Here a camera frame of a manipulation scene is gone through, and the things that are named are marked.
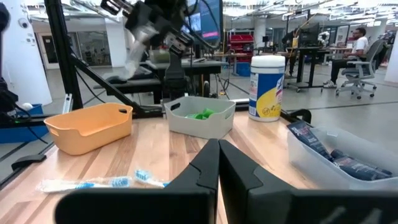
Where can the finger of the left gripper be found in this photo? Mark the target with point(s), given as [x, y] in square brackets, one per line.
[163, 30]
[140, 17]

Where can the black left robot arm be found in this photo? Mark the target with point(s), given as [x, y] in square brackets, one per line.
[174, 74]

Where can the blue bin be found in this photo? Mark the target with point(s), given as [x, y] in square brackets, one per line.
[18, 135]

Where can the dark desk monitor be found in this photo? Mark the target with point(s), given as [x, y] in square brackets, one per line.
[309, 35]

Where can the yellow plastic bin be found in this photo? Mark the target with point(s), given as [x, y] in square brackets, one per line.
[90, 133]

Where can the black standing desk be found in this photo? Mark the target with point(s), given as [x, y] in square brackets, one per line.
[303, 62]

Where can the green travel bottle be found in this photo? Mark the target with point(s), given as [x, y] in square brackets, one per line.
[207, 112]
[194, 116]

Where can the person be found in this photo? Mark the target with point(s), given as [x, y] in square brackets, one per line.
[360, 43]

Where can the clear plastic bin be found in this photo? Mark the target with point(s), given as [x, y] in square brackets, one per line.
[311, 171]

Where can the monitor with blue screen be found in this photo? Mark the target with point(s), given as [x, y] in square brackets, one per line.
[210, 18]

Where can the grey plastic bin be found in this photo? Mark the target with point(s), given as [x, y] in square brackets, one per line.
[199, 129]

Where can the grey office chair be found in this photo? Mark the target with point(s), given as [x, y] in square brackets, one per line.
[370, 62]

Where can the black computer mouse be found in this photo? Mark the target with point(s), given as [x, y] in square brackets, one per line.
[116, 80]

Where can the dark toothpaste tube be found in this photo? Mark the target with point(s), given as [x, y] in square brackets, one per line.
[306, 137]
[339, 154]
[357, 169]

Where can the white wipes canister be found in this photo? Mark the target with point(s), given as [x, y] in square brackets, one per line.
[265, 93]

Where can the red shelving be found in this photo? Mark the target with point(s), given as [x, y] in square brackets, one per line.
[241, 39]

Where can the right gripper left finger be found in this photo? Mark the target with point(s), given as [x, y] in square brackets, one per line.
[205, 174]

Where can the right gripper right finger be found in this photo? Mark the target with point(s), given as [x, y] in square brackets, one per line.
[236, 186]

